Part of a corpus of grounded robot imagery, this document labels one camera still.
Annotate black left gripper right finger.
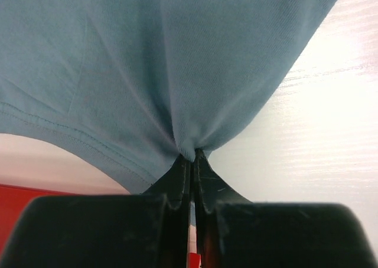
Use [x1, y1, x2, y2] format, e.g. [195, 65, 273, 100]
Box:
[192, 150, 377, 267]

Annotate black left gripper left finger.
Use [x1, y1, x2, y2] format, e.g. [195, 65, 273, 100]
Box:
[0, 154, 193, 268]

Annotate red plastic bin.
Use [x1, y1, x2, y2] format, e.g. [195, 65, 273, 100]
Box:
[0, 184, 201, 268]

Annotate blue grey t shirt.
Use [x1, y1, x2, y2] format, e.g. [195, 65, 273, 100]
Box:
[1, 0, 337, 193]

